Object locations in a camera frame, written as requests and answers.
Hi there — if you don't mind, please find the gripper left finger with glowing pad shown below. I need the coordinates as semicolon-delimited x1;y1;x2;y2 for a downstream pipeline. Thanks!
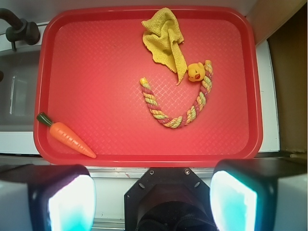
0;164;96;231

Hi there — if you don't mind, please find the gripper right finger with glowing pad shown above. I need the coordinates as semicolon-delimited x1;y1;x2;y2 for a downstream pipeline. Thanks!
210;158;308;231

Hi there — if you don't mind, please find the orange toy carrot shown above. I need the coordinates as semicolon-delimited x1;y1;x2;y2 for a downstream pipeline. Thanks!
37;112;97;159

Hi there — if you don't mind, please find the grey sink basin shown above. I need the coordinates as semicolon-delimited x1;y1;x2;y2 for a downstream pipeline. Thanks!
0;50;40;132

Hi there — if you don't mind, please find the yellow rubber duck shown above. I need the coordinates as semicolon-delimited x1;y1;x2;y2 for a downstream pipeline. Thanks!
187;62;205;82

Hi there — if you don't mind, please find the red plastic tray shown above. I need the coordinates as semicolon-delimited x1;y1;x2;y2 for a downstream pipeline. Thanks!
34;6;263;167

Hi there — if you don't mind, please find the dark metal faucet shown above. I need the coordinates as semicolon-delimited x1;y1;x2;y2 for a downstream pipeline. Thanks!
0;8;40;51

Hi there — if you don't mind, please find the yellow knitted cloth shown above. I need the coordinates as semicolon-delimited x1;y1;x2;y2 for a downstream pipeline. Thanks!
141;8;187;86

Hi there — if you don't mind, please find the multicolour twisted rope toy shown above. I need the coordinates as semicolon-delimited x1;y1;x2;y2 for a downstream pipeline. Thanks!
140;60;213;129

